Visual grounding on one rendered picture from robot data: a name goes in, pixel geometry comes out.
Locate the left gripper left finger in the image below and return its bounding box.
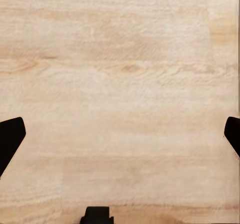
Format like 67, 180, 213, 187
0, 117, 26, 177

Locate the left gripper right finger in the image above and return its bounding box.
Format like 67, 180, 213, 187
224, 117, 240, 157

